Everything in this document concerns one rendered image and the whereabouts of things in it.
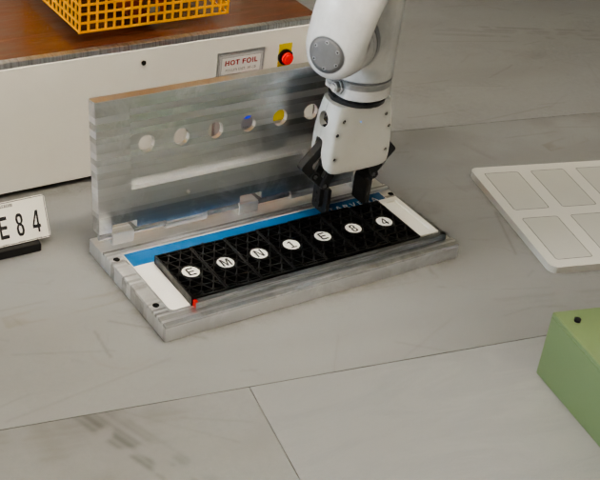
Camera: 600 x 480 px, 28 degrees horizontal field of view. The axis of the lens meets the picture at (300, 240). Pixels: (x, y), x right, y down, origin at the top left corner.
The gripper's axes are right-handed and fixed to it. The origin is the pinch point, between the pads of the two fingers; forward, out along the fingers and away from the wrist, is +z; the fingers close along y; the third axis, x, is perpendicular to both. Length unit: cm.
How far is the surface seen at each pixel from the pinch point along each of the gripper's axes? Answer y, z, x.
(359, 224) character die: -0.4, 1.6, -5.2
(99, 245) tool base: -33.7, 2.3, 4.7
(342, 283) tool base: -9.2, 3.0, -14.2
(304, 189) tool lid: -3.4, 0.5, 4.0
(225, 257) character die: -21.6, 1.0, -5.8
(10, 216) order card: -42.6, -0.2, 11.4
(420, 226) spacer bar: 6.6, 1.2, -9.5
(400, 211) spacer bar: 6.3, 1.2, -5.4
